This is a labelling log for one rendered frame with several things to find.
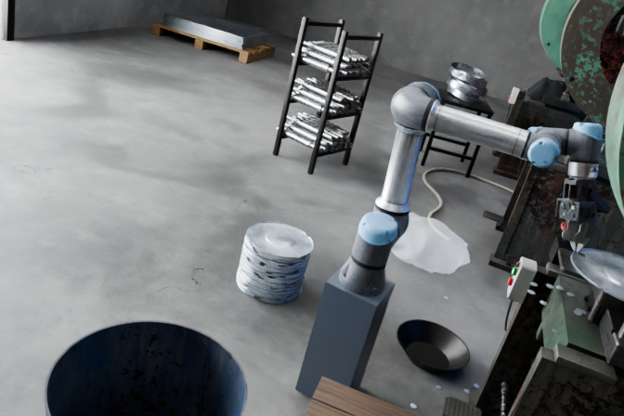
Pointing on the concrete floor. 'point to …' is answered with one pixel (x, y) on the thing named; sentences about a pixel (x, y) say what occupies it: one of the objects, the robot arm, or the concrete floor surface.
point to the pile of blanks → (270, 275)
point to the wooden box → (348, 402)
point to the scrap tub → (146, 374)
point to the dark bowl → (433, 345)
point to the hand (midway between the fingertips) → (578, 247)
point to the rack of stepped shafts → (326, 93)
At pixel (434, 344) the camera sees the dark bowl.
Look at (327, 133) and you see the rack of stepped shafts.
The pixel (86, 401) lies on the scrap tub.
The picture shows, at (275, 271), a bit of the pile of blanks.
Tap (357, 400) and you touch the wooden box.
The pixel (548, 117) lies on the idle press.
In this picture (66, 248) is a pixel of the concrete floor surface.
